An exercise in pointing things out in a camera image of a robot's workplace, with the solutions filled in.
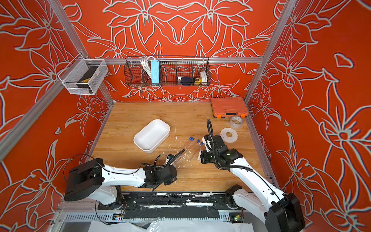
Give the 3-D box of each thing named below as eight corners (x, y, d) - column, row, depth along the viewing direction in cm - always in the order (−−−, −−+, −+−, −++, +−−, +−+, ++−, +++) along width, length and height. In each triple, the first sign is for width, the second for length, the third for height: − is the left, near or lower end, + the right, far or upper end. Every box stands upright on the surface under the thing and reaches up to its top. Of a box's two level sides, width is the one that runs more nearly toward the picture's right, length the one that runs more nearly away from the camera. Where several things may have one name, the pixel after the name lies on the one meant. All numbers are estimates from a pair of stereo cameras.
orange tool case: (214, 118, 110) (215, 114, 106) (210, 101, 123) (211, 96, 119) (247, 118, 110) (249, 114, 106) (240, 100, 123) (242, 96, 118)
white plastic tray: (132, 144, 97) (129, 139, 92) (157, 121, 110) (156, 116, 105) (150, 158, 91) (148, 154, 86) (174, 131, 103) (173, 126, 99)
